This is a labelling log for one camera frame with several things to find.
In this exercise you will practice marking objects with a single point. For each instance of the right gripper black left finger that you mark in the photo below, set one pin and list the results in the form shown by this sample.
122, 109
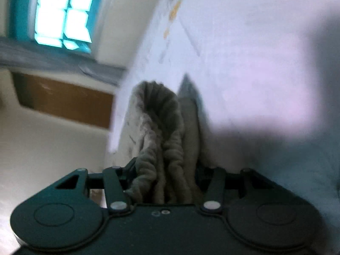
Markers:
116, 181

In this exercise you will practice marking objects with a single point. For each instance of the grey knit pants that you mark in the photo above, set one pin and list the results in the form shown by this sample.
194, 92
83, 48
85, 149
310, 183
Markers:
161, 134

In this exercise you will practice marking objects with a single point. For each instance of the brown wooden door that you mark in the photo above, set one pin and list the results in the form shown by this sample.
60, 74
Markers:
64, 100

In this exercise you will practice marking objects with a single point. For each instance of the grey left curtain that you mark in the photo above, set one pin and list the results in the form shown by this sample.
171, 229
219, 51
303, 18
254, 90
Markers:
38, 57

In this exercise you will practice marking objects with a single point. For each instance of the pink floral bed sheet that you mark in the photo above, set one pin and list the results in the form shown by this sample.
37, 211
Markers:
265, 77

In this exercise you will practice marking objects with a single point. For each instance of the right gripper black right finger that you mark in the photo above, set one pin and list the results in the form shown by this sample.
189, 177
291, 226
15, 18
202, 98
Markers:
214, 197

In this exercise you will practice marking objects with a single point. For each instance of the aluminium frame window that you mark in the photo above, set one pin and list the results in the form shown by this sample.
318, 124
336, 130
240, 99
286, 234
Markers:
71, 25

